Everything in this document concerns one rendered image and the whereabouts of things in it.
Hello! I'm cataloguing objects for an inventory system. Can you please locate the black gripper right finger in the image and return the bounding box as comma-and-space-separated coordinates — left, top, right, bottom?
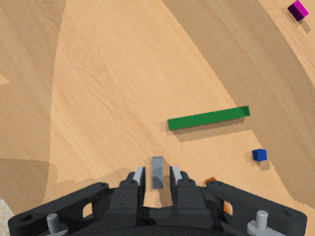
169, 166, 307, 236

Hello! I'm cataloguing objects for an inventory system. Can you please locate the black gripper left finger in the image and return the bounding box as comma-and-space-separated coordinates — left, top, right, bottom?
8, 166, 146, 236

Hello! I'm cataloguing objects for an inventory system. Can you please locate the green rod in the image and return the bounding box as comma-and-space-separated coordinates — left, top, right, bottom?
167, 105, 250, 130

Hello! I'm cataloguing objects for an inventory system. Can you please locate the small blue cube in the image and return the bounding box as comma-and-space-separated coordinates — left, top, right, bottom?
252, 148, 267, 161

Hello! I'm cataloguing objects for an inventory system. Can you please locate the grey rod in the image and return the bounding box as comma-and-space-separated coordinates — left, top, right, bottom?
152, 156, 162, 189

